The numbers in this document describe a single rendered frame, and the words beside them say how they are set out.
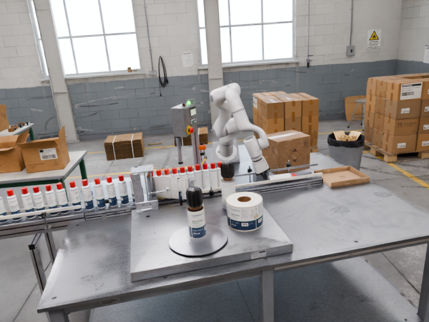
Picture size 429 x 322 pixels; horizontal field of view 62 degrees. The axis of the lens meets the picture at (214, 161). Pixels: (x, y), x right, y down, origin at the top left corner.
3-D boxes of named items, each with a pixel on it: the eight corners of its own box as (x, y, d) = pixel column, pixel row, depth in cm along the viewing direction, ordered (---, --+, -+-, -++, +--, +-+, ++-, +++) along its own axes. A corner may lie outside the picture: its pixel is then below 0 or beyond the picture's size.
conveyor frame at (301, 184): (85, 220, 228) (83, 214, 227) (87, 213, 239) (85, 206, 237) (323, 184, 257) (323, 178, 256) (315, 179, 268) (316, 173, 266)
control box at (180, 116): (173, 137, 234) (170, 108, 228) (185, 130, 249) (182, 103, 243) (187, 137, 230) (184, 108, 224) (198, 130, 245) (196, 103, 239)
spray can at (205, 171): (203, 193, 244) (200, 165, 238) (203, 190, 249) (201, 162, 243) (210, 193, 244) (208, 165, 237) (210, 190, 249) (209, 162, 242)
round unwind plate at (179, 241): (172, 262, 171) (172, 259, 170) (166, 230, 199) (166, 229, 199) (233, 250, 176) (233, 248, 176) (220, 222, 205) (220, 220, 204)
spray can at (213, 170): (211, 193, 244) (209, 165, 237) (210, 190, 249) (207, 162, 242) (219, 191, 245) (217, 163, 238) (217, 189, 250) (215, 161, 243)
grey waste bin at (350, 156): (334, 190, 444) (336, 142, 424) (322, 177, 484) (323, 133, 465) (367, 187, 445) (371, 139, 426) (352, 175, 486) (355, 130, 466)
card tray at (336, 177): (331, 188, 251) (331, 183, 250) (313, 175, 275) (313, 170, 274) (369, 181, 256) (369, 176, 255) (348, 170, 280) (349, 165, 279)
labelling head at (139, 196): (136, 212, 223) (130, 174, 215) (136, 203, 235) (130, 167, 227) (158, 209, 226) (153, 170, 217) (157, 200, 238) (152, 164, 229)
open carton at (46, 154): (20, 177, 331) (11, 138, 319) (37, 160, 379) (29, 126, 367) (64, 172, 336) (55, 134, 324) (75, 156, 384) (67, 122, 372)
